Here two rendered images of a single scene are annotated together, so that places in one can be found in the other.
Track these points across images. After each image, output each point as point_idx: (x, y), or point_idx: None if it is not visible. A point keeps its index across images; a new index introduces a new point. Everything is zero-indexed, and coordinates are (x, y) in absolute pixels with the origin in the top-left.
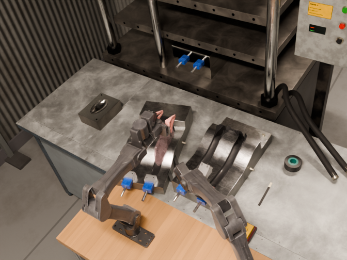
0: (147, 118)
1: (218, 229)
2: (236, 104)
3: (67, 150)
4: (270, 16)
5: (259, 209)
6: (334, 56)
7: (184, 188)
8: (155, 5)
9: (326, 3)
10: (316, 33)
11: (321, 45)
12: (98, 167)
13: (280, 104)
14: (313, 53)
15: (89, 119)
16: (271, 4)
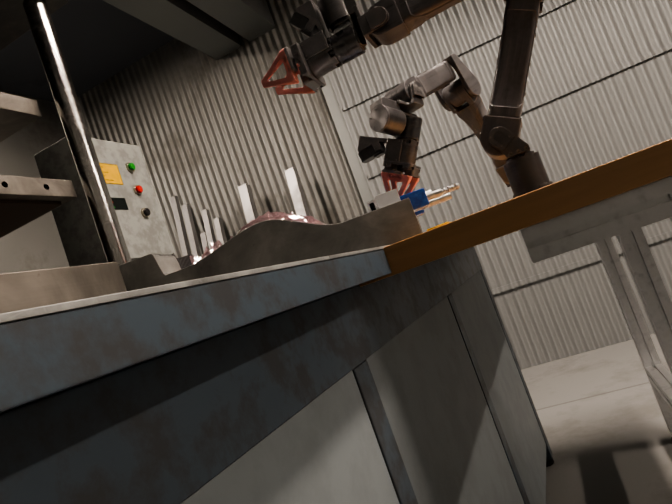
0: (317, 6)
1: (471, 82)
2: None
3: (269, 266)
4: (92, 150)
5: None
6: (152, 240)
7: (422, 89)
8: None
9: (109, 162)
10: (119, 210)
11: (132, 228)
12: (361, 252)
13: None
14: (131, 245)
15: (74, 269)
16: (86, 130)
